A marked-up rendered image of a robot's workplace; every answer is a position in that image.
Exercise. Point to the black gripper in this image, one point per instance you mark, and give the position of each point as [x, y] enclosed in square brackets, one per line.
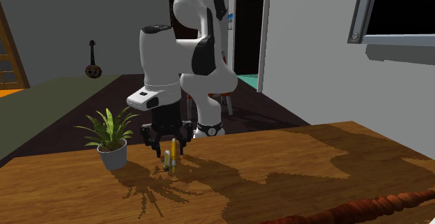
[166, 116]

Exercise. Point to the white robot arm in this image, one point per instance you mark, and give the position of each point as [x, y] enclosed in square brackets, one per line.
[204, 80]

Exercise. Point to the silver and yellow pen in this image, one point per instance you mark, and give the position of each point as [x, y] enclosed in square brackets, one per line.
[167, 160]

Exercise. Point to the green plant in white pot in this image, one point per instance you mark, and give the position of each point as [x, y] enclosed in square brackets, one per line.
[114, 155]

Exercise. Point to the red stool with white legs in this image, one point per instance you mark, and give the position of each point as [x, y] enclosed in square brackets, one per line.
[225, 95]

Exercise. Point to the dark brown banjo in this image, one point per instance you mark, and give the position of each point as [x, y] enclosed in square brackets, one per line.
[93, 70]

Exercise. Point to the wooden table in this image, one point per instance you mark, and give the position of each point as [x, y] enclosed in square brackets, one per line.
[289, 155]

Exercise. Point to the wooden shelf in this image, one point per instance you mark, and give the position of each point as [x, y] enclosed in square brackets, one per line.
[12, 63]

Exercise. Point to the reddish brown twisted rod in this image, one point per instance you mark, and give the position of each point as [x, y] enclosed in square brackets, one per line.
[367, 208]

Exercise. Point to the black wall screen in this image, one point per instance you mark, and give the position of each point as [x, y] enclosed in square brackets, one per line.
[182, 31]

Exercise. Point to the small blue wall picture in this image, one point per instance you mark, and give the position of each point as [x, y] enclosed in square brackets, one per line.
[230, 21]

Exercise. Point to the white door frame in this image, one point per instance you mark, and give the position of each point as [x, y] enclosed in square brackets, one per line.
[263, 32]

